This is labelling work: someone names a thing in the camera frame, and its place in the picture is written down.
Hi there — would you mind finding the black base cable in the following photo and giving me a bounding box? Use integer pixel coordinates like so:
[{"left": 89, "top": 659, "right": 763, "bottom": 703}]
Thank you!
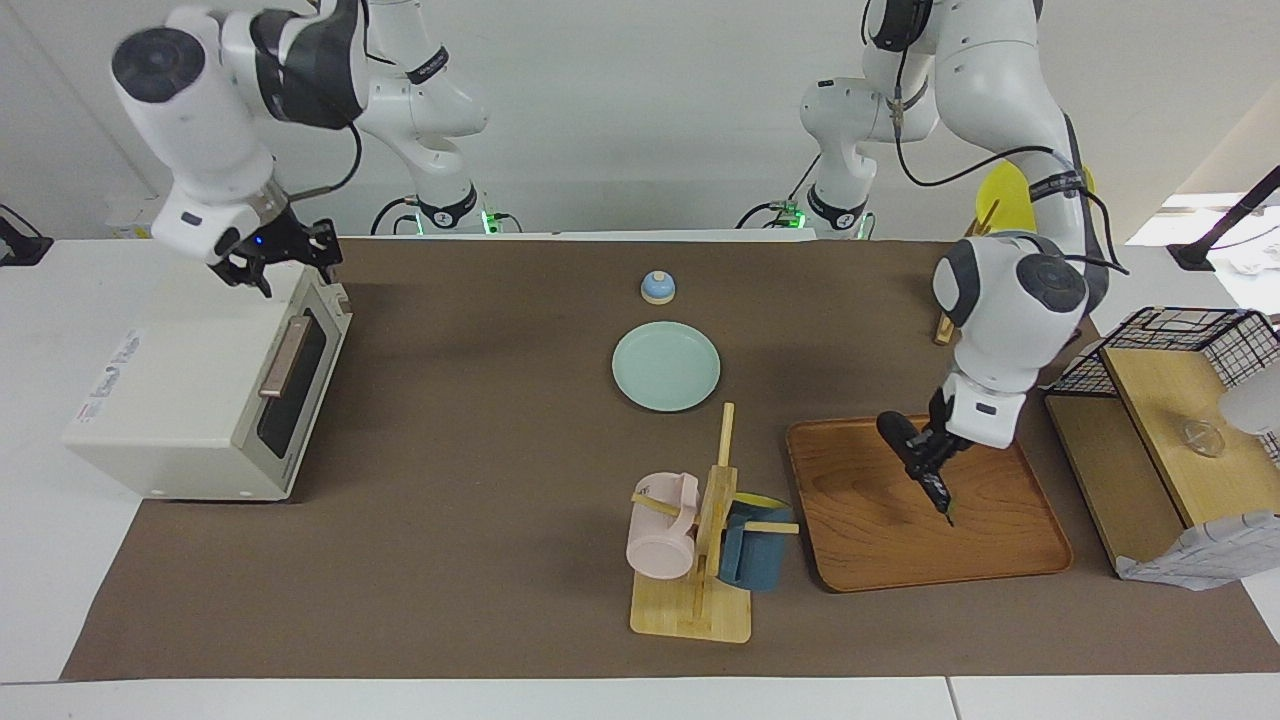
[
  {"left": 370, "top": 195, "right": 423, "bottom": 237},
  {"left": 735, "top": 155, "right": 823, "bottom": 230}
]

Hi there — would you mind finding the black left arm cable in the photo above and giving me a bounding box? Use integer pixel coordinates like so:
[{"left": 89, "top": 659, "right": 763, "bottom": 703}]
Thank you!
[{"left": 888, "top": 40, "right": 1132, "bottom": 277}]

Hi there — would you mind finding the wooden plate rack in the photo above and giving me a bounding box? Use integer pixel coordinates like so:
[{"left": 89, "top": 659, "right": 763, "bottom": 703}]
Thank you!
[{"left": 934, "top": 198, "right": 1002, "bottom": 347}]

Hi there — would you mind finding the black left base cable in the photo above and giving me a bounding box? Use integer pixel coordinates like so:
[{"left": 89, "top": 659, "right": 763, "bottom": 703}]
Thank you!
[{"left": 735, "top": 155, "right": 823, "bottom": 230}]

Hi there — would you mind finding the white checked cloth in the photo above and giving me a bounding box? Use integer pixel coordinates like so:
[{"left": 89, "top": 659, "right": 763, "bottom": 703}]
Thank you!
[{"left": 1115, "top": 510, "right": 1280, "bottom": 591}]

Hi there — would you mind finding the white toaster oven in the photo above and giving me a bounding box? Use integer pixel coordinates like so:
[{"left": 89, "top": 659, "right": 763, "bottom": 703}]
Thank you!
[{"left": 62, "top": 240, "right": 354, "bottom": 503}]

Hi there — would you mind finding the black wire basket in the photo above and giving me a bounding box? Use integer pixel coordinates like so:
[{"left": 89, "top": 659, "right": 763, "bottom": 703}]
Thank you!
[{"left": 1045, "top": 307, "right": 1280, "bottom": 469}]

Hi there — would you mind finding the black camera stand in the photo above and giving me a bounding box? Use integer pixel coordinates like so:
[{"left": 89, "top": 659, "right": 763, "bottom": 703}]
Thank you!
[{"left": 1167, "top": 165, "right": 1280, "bottom": 273}]

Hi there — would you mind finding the wooden shelf box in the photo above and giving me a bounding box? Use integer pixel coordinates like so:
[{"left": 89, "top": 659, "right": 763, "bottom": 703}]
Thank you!
[{"left": 1043, "top": 345, "right": 1280, "bottom": 581}]

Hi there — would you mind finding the white power box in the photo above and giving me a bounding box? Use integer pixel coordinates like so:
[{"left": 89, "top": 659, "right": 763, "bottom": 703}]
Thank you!
[{"left": 105, "top": 195, "right": 166, "bottom": 241}]

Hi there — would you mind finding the brown wooden tray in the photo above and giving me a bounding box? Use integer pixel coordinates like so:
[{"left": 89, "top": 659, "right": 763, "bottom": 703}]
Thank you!
[{"left": 785, "top": 411, "right": 1074, "bottom": 594}]

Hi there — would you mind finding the wooden mug rack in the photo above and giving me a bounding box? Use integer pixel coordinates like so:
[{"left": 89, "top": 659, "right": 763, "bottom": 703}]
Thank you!
[{"left": 630, "top": 403, "right": 801, "bottom": 644}]

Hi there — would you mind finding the mint green plate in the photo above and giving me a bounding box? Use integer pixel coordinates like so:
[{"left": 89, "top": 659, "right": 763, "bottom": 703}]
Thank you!
[{"left": 612, "top": 321, "right": 722, "bottom": 412}]

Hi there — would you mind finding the pink mug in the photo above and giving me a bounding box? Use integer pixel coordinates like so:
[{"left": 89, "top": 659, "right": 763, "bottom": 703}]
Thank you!
[{"left": 626, "top": 473, "right": 701, "bottom": 581}]

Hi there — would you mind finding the brown table mat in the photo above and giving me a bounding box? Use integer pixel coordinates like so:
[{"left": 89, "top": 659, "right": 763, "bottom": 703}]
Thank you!
[{"left": 60, "top": 238, "right": 1280, "bottom": 683}]

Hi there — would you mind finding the white rounded object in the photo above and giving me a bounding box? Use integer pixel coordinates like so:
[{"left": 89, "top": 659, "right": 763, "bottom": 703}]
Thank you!
[{"left": 1218, "top": 368, "right": 1280, "bottom": 437}]

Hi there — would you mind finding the yellow plate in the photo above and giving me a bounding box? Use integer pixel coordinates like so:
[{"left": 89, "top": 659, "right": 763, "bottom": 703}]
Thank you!
[{"left": 975, "top": 162, "right": 1097, "bottom": 239}]

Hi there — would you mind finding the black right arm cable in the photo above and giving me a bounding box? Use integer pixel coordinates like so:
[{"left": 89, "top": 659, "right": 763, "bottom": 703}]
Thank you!
[{"left": 288, "top": 122, "right": 363, "bottom": 199}]

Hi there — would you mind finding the glass oven door with handle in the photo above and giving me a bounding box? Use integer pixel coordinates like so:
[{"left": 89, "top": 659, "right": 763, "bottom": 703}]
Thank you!
[{"left": 240, "top": 305, "right": 354, "bottom": 500}]

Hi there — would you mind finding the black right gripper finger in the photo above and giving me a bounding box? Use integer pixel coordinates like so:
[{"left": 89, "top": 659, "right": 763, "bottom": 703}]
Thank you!
[
  {"left": 308, "top": 220, "right": 344, "bottom": 285},
  {"left": 233, "top": 256, "right": 275, "bottom": 300}
]

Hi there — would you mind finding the blue mug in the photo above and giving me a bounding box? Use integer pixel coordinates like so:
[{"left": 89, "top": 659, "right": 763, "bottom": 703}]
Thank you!
[{"left": 718, "top": 493, "right": 797, "bottom": 593}]

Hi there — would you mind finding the white crumpled cloth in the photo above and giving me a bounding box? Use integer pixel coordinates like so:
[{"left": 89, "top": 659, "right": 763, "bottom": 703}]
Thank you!
[{"left": 1206, "top": 238, "right": 1280, "bottom": 283}]

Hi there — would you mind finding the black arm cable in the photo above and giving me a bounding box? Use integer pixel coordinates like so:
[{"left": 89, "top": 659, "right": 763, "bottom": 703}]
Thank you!
[
  {"left": 888, "top": 40, "right": 1132, "bottom": 277},
  {"left": 288, "top": 122, "right": 363, "bottom": 199}
]

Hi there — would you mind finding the black right base cable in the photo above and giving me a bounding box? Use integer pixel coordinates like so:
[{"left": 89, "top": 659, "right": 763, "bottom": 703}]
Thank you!
[{"left": 370, "top": 195, "right": 423, "bottom": 237}]

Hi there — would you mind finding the black clamp mount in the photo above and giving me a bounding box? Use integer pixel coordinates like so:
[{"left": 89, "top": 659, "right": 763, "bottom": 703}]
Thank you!
[{"left": 0, "top": 205, "right": 54, "bottom": 268}]

